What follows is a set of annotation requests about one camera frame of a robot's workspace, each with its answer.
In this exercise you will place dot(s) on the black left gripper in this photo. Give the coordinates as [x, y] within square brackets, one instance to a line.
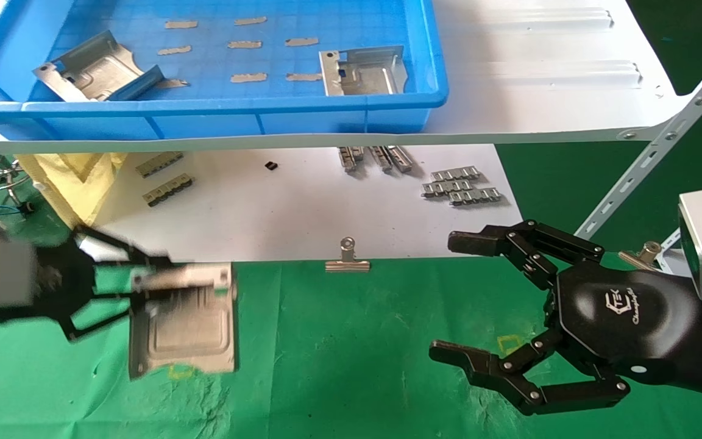
[64, 283]

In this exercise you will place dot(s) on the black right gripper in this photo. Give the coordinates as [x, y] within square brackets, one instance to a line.
[625, 317]

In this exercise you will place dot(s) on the stamped metal bracket part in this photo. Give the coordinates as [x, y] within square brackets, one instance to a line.
[186, 329]
[95, 70]
[369, 76]

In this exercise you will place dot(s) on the silver metal link strip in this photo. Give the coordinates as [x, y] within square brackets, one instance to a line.
[475, 196]
[445, 187]
[454, 174]

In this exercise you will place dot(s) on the grey connector strip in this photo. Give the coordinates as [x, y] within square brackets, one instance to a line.
[168, 189]
[159, 164]

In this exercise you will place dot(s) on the yellow cloth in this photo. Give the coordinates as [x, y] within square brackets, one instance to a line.
[70, 183]

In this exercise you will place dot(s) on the green cloth mat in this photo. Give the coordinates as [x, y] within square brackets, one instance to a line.
[357, 341]

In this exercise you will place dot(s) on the silver binder clip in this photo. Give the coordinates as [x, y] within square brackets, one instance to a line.
[347, 265]
[649, 249]

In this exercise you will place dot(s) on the white paper sheet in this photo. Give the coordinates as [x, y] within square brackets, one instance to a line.
[278, 213]

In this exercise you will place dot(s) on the blue plastic bin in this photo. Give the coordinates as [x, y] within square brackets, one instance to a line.
[205, 122]

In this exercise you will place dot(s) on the beige tape strip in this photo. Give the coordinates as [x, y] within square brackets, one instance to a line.
[174, 50]
[244, 44]
[303, 77]
[250, 21]
[180, 24]
[301, 41]
[248, 77]
[174, 83]

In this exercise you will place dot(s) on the white metal shelf board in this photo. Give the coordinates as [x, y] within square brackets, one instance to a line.
[540, 91]

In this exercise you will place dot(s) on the silver metal rail piece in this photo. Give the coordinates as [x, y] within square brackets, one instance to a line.
[401, 158]
[380, 157]
[349, 158]

